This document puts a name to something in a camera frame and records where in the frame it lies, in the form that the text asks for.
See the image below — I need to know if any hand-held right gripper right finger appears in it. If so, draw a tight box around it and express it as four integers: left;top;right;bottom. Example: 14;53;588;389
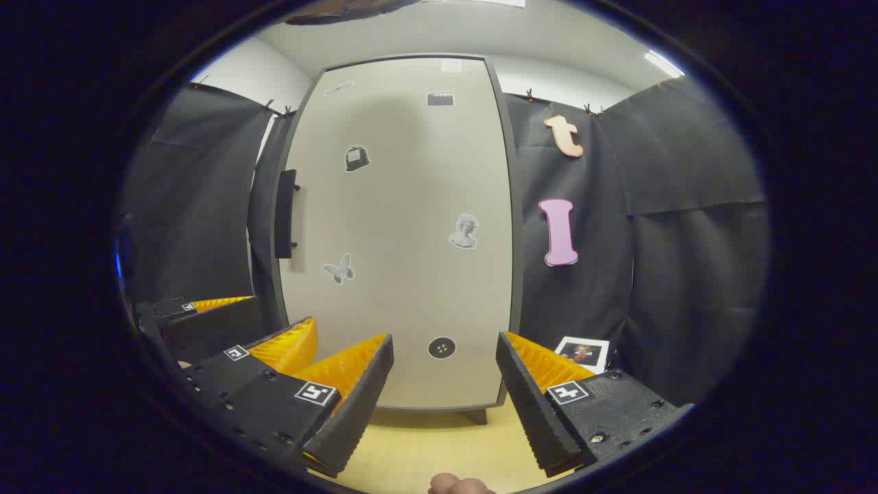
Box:
495;331;695;479

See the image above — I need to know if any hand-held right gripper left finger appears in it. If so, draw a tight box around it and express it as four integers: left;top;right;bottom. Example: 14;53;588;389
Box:
204;333;396;479

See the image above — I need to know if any beige cabinet door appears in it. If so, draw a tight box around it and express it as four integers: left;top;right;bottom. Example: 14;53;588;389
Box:
278;56;515;411

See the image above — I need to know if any dark grey cabinet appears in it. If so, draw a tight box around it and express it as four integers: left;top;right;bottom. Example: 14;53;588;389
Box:
271;54;525;426

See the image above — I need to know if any white portrait cover book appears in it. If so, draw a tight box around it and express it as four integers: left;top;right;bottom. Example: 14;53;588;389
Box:
554;336;610;375

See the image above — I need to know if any black backdrop cloth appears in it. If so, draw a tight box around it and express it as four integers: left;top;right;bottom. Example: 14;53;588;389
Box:
120;75;769;409

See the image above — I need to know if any black door handle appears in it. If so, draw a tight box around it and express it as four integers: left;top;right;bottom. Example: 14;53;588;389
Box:
274;169;300;259

